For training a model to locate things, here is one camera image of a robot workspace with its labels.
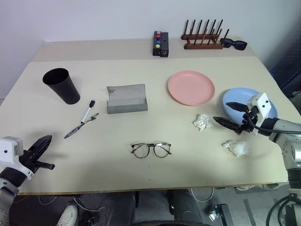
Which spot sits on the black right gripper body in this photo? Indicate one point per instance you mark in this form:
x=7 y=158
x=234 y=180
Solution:
x=248 y=124

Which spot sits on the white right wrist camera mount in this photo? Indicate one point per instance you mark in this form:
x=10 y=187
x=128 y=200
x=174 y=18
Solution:
x=263 y=104

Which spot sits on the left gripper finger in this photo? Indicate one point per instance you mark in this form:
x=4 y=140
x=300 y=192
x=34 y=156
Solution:
x=45 y=166
x=42 y=143

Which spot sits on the pink plate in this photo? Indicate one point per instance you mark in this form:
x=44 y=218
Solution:
x=191 y=87

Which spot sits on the dark rounded shape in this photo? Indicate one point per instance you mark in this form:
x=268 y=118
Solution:
x=184 y=207

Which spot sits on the crumpled white tissue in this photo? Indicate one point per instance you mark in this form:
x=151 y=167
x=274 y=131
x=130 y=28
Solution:
x=202 y=122
x=238 y=147

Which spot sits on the white shoe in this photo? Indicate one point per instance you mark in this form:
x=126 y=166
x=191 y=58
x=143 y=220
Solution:
x=68 y=215

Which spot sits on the tortoiseshell round eyeglasses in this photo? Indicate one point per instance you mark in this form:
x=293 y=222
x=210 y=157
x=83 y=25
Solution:
x=147 y=145

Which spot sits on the grey open glasses case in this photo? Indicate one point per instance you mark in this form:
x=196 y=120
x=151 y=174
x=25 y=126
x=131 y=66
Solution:
x=127 y=103

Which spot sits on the black plastic cup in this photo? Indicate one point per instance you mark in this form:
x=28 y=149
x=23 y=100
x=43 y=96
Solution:
x=63 y=89

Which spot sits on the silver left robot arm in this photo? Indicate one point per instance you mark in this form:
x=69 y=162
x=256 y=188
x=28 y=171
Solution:
x=8 y=179

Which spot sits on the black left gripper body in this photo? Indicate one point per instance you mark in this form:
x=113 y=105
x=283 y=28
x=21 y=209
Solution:
x=29 y=160

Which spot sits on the white marker with black cap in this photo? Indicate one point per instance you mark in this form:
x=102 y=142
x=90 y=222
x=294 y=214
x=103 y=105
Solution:
x=87 y=112

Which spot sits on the black sunglasses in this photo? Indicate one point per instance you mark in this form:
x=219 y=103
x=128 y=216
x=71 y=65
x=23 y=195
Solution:
x=240 y=44

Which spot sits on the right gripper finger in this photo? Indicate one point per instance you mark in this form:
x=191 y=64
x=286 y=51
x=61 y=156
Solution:
x=237 y=106
x=227 y=123

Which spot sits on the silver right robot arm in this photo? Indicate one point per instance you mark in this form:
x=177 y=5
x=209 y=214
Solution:
x=288 y=131

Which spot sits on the grey ballpoint pen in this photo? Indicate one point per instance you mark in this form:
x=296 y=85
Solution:
x=78 y=128

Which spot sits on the blue plate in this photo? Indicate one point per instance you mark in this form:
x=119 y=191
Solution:
x=237 y=95

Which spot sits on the black metal floor stand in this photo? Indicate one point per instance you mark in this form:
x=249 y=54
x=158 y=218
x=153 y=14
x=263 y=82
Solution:
x=219 y=210

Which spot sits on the wooden peg rack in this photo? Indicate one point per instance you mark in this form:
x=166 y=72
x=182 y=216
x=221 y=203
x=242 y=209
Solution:
x=203 y=44

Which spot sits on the black box with coloured buttons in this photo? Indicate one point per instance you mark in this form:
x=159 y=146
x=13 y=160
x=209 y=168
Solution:
x=157 y=48

